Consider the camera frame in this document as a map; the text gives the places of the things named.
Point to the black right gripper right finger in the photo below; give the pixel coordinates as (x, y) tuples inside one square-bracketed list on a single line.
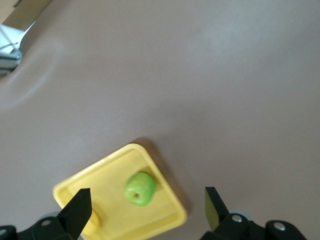
[(220, 220)]

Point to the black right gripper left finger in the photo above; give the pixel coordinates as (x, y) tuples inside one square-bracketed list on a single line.
[(75, 215)]

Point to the green apple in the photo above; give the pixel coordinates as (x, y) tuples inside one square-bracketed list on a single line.
[(140, 188)]

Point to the yellow plastic tray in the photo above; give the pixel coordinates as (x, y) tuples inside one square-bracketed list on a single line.
[(112, 175)]

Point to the brown table mat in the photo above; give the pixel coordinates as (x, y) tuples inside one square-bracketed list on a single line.
[(200, 75)]

